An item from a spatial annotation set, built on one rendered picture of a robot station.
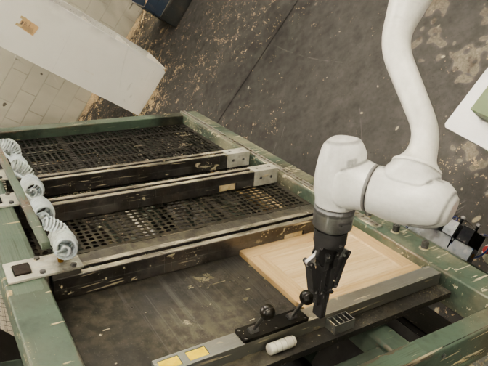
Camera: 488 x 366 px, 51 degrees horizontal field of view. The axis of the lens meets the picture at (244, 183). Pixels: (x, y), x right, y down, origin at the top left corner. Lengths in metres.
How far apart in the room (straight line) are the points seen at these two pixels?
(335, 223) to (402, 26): 0.45
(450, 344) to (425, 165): 0.55
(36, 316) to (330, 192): 0.74
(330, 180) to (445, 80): 2.17
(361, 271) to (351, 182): 0.68
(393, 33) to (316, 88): 2.58
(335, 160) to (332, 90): 2.60
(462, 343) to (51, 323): 1.02
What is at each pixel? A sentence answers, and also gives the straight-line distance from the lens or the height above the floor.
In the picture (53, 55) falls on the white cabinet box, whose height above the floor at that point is 1.05.
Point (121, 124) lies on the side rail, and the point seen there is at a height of 1.22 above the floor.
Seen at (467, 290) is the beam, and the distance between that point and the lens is 1.72.
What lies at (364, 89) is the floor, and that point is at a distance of 3.48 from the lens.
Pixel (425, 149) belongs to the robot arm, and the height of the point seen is 1.58.
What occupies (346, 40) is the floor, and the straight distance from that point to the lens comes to 3.83.
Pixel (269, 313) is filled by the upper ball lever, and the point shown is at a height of 1.56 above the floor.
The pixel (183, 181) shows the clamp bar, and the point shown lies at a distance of 2.09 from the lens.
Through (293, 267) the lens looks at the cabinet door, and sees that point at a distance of 1.67.
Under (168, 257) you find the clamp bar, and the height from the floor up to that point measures 1.55.
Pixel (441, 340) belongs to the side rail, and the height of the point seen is 1.15.
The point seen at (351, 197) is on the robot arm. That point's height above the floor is 1.63.
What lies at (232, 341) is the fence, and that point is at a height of 1.55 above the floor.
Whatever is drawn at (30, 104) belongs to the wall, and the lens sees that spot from 6.93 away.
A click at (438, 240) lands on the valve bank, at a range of 1.98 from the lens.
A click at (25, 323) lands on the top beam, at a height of 1.95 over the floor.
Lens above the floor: 2.45
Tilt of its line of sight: 39 degrees down
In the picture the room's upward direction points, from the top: 65 degrees counter-clockwise
